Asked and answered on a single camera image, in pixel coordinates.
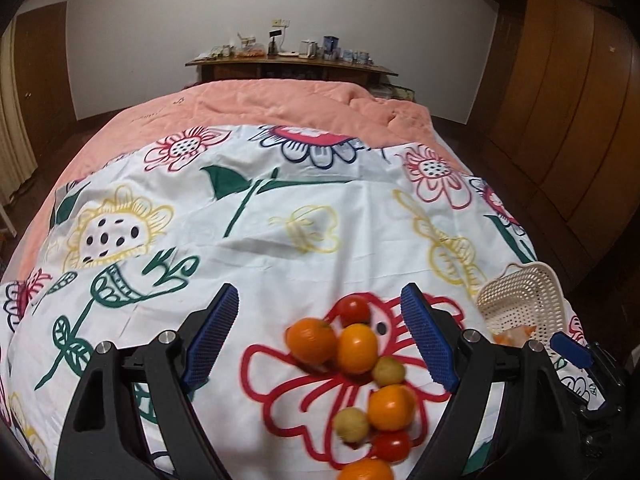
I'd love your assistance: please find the cream plastic perforated basket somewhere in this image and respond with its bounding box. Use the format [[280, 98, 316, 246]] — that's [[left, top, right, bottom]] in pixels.
[[475, 261, 576, 361]]

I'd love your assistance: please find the wooden wardrobe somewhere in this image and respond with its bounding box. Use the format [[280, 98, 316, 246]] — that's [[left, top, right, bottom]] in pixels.
[[465, 0, 640, 281]]

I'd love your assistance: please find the white floral printed blanket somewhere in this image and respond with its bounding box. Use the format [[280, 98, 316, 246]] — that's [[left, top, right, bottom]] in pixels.
[[0, 122, 601, 480]]

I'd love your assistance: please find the orange wedge piece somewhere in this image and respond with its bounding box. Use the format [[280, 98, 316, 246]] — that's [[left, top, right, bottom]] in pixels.
[[495, 326, 537, 347]]

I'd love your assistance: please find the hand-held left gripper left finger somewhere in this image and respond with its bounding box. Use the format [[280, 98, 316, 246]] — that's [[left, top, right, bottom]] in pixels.
[[54, 283, 240, 480]]

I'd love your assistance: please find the red tomato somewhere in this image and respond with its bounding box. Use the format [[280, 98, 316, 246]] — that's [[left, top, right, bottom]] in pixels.
[[334, 296, 372, 327], [370, 430, 412, 462]]

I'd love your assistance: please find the pink quilt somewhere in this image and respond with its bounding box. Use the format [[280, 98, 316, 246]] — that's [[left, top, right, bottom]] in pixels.
[[0, 80, 436, 281]]

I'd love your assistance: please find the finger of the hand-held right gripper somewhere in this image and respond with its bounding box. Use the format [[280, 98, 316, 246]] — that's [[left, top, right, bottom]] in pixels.
[[580, 400, 623, 418], [550, 332, 596, 368]]

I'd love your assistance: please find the wooden door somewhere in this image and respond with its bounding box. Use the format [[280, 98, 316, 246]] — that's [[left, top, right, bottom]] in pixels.
[[12, 2, 78, 126]]

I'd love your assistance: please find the orange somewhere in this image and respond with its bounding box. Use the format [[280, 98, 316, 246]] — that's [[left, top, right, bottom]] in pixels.
[[336, 323, 379, 375], [367, 384, 417, 432], [286, 317, 338, 363], [339, 457, 395, 480]]

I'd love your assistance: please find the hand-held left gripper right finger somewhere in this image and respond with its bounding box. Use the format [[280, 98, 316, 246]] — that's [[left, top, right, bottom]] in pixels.
[[401, 283, 583, 480]]

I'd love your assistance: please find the small yellowish round fruit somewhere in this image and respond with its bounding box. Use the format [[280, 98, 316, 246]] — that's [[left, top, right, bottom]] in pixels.
[[333, 407, 372, 443], [371, 356, 407, 387]]

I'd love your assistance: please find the wooden headboard shelf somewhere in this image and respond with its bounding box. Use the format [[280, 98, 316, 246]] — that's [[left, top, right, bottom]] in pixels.
[[185, 55, 401, 86]]

